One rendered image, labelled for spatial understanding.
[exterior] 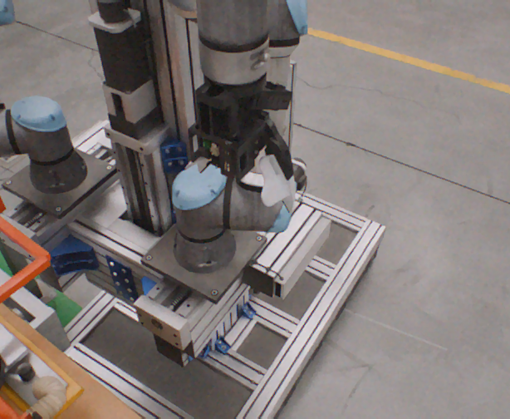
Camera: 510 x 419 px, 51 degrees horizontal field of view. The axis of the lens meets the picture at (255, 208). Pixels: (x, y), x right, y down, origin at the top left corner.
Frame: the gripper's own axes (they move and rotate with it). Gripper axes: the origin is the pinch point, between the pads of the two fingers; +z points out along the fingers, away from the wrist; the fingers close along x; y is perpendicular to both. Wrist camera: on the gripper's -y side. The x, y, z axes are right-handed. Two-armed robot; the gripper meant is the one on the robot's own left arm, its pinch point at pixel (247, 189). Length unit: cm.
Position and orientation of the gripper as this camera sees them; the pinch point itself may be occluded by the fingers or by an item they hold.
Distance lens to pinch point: 76.2
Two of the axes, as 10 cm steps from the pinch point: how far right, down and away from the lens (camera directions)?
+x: 8.5, 3.8, -3.7
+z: 0.0, 7.0, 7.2
